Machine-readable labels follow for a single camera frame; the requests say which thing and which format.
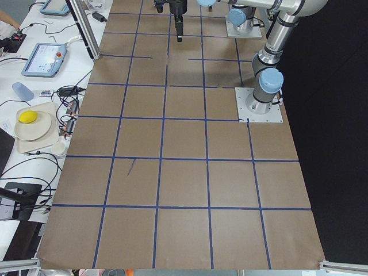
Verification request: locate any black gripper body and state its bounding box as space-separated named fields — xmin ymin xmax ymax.
xmin=154 ymin=0 xmax=187 ymax=27

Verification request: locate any light blue cup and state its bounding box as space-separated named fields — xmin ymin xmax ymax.
xmin=12 ymin=82 xmax=35 ymax=101

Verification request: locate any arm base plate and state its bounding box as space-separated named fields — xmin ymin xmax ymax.
xmin=235 ymin=87 xmax=283 ymax=124
xmin=225 ymin=16 xmax=262 ymax=39

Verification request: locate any beige tray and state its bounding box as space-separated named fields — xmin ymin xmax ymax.
xmin=14 ymin=102 xmax=59 ymax=154

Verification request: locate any black power adapter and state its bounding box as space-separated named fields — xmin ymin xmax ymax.
xmin=92 ymin=11 xmax=107 ymax=22

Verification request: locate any yellow lemon toy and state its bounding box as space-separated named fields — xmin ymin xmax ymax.
xmin=18 ymin=110 xmax=38 ymax=124

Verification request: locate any small remote control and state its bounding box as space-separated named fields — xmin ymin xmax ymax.
xmin=39 ymin=90 xmax=54 ymax=97

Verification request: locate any black electronics box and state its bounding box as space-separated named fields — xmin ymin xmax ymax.
xmin=1 ymin=32 xmax=26 ymax=53

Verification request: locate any blue teach pendant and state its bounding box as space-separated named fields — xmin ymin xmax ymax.
xmin=22 ymin=43 xmax=67 ymax=78
xmin=40 ymin=0 xmax=70 ymax=16

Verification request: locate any aluminium frame post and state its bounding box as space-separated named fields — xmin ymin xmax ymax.
xmin=66 ymin=0 xmax=101 ymax=60

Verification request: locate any white paper cup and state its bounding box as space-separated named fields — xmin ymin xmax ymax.
xmin=51 ymin=142 xmax=68 ymax=158

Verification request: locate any beige plate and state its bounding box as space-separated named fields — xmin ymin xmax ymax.
xmin=14 ymin=112 xmax=52 ymax=141

